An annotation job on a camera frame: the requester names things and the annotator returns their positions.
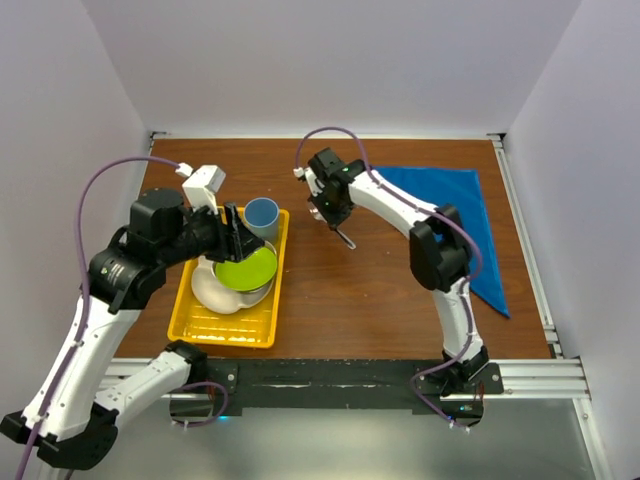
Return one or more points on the blue plastic cup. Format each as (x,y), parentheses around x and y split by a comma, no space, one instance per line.
(261,215)

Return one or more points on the green plastic plate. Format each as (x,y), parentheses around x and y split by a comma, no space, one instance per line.
(249,274)

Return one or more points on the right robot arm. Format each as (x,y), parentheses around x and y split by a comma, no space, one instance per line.
(440,252)

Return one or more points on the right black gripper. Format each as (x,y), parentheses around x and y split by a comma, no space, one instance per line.
(334,219)

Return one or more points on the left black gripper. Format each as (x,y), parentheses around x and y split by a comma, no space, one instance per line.
(234,242)

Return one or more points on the aluminium frame rail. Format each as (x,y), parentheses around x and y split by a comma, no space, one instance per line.
(363,302)

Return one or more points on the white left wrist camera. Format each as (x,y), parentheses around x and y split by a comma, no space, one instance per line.
(201,184)

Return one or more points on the yellow plastic tray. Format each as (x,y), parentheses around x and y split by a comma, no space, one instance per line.
(251,328)

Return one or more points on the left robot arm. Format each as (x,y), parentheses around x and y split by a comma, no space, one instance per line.
(71,424)

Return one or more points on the blue cloth napkin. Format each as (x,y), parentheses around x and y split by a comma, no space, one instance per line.
(460,188)

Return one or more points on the silver metal fork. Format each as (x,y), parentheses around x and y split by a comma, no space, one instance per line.
(345,239)

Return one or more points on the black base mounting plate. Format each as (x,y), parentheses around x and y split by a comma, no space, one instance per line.
(237,385)

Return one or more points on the beige flower-shaped plate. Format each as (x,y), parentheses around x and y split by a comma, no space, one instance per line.
(218,298)

